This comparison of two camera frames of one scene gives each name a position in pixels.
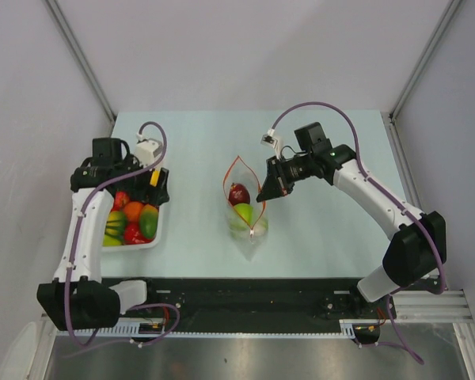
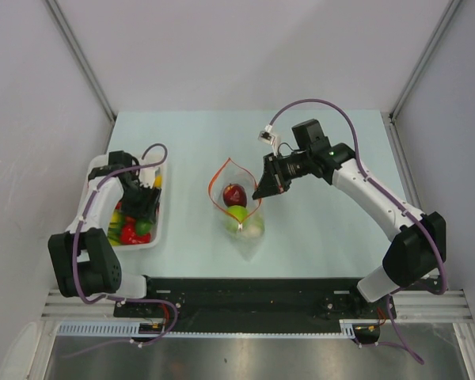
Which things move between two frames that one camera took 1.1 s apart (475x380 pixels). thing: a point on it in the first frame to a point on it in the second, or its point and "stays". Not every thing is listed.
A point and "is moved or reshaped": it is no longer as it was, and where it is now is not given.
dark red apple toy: x=238 y=194 is moved or reshaped
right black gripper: x=276 y=184 stays
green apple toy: x=246 y=210 to x=239 y=212
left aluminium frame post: x=66 y=26 stays
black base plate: x=262 y=302 stays
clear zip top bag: x=247 y=217 is moved or reshaped
